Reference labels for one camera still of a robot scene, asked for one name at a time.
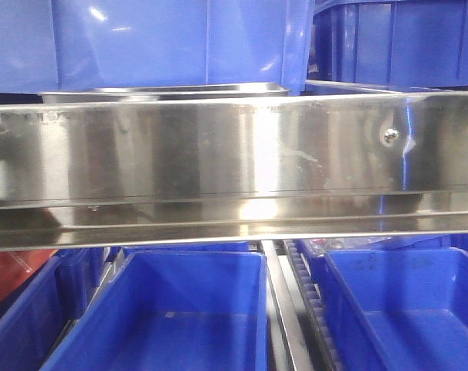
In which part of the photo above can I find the blue plastic bin upper left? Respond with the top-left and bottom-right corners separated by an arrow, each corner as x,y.
0,1 -> 314,93

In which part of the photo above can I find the red object lower left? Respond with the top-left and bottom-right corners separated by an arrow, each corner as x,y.
0,250 -> 57,302

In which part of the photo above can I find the shiny silver tray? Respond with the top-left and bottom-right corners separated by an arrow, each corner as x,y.
39,82 -> 290,104

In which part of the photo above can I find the blue bin lower left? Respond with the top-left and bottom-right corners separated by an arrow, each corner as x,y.
0,248 -> 106,370

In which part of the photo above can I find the blue bin lower right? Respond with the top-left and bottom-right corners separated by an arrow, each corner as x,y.
296,235 -> 468,370

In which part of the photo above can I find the stainless steel shelf rail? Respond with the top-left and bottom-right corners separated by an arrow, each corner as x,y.
0,91 -> 468,250

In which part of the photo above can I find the blue bin lower centre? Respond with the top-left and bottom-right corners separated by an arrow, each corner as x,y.
43,251 -> 267,370

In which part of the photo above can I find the blue plastic crate upper right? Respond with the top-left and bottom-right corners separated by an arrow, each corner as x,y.
308,1 -> 468,87

